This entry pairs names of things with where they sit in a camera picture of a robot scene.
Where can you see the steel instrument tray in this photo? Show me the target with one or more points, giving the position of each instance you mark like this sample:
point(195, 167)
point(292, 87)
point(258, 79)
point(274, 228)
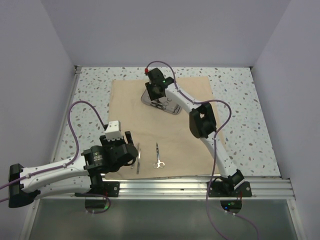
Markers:
point(176, 109)

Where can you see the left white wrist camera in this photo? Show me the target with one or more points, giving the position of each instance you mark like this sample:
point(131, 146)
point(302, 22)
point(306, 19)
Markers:
point(113, 131)

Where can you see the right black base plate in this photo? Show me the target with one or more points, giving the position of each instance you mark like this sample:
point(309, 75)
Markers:
point(220, 189)

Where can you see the aluminium rail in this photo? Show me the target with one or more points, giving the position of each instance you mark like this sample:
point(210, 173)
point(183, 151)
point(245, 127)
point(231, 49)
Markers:
point(56, 149)
point(177, 188)

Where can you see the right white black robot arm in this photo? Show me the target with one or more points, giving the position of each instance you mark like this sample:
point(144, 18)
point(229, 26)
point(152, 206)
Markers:
point(202, 125)

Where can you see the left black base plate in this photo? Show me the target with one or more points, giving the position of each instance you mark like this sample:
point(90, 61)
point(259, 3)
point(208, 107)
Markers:
point(107, 188)

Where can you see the aluminium left side rail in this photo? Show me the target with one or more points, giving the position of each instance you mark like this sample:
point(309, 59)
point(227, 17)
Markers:
point(56, 149)

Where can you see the aluminium front rail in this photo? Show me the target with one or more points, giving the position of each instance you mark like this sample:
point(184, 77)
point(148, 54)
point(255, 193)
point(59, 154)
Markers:
point(177, 188)

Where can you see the steel forceps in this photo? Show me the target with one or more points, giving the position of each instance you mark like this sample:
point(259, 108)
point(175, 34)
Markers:
point(160, 105)

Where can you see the steel scissors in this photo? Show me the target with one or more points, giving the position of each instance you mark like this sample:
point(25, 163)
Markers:
point(158, 164)

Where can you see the beige cloth wrap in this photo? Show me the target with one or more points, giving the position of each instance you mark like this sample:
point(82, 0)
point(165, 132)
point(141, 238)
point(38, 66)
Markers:
point(182, 153)

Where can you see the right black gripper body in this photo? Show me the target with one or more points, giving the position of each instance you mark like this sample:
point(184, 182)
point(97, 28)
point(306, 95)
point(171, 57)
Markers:
point(152, 92)

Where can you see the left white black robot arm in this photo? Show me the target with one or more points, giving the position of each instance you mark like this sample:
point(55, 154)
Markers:
point(25, 182)

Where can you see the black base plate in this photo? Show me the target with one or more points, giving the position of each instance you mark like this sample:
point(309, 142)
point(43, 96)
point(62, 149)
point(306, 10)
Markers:
point(220, 189)
point(107, 188)

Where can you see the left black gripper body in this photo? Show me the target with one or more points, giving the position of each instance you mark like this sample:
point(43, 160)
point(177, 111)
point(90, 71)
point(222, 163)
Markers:
point(111, 144)

